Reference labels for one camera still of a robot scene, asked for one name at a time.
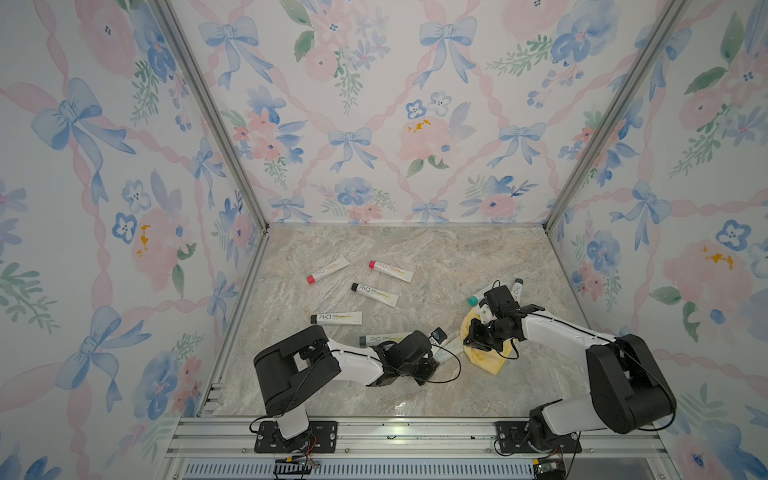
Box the dark green cap toothpaste tube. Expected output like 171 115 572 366
359 332 409 348

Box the pink cap toothpaste tube left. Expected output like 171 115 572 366
306 256 349 285

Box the pink cap toothpaste tube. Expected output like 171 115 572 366
306 256 349 285
369 260 414 283

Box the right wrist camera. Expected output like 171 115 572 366
484 285 520 318

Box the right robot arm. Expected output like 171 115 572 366
459 304 677 452

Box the aluminium frame post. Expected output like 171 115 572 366
148 0 269 235
543 0 690 236

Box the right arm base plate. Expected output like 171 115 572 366
494 420 582 456

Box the black cap toothpaste tube centre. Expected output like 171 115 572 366
351 283 399 307

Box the yellow cleaning cloth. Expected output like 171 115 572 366
459 306 517 376

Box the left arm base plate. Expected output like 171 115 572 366
254 420 338 454

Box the left aluminium frame post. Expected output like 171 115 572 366
148 0 269 235

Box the right aluminium frame post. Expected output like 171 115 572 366
543 0 690 236

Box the aluminium front rail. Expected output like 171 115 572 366
156 417 681 479

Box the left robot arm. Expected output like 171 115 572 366
253 325 447 442

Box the toothpaste tube near left arm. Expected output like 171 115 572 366
310 311 363 326

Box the pink cap toothpaste tube centre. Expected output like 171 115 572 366
369 260 414 283

